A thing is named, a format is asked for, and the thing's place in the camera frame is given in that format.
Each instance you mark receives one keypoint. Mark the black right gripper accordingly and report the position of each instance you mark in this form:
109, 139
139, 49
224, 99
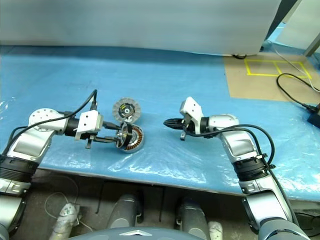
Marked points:
187, 126

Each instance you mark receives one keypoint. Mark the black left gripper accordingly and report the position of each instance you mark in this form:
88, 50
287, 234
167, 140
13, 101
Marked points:
92, 140

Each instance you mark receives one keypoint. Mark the grey round motor lid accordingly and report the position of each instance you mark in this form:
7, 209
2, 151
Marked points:
125, 110

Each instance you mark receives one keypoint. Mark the motor housing with copper windings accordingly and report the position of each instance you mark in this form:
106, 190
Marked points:
137, 140

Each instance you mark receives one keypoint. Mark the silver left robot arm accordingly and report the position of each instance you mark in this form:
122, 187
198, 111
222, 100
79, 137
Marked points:
25, 145

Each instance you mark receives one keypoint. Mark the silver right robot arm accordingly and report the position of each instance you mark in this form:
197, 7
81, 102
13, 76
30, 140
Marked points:
245, 150

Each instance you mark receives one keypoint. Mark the blue plastic table cover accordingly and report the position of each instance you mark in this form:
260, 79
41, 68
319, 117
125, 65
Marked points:
160, 87

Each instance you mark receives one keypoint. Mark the grey robot left leg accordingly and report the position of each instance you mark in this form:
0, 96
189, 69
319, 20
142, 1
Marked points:
125, 212

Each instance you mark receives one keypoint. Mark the grey robot leg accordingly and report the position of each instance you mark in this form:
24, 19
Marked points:
125, 212
192, 217

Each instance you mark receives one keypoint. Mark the brown cardboard sheet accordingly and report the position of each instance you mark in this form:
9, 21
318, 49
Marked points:
260, 87

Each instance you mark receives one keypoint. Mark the grey robot right leg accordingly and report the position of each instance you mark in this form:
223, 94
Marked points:
192, 217

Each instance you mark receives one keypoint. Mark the white robot left foot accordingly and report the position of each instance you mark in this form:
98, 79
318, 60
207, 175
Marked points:
65, 220

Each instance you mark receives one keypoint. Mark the white robot foot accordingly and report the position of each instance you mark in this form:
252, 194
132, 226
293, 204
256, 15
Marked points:
215, 228
65, 220

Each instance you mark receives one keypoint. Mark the grey robot torso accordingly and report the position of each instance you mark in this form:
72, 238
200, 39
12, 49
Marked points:
135, 235

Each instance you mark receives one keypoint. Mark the large white board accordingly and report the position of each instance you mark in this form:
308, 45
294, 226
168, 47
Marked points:
125, 22

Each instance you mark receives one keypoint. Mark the yellow tape rectangle marking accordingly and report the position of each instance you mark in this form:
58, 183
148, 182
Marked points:
275, 74

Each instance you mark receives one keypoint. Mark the white robot right foot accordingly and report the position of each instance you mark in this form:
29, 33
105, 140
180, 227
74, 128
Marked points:
215, 228

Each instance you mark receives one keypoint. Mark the black power adapter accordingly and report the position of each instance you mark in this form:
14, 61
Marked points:
315, 117

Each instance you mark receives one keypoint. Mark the white side panel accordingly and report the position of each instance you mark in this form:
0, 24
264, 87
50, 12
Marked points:
300, 22

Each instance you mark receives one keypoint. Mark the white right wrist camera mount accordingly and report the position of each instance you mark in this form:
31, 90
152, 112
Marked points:
192, 107

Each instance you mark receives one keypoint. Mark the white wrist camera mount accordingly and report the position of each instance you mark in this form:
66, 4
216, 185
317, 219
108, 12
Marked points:
192, 107
87, 122

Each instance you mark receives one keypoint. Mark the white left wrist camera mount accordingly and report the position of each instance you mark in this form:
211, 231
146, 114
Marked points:
87, 122

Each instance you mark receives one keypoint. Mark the grey metal post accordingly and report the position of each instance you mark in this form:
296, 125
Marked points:
312, 45

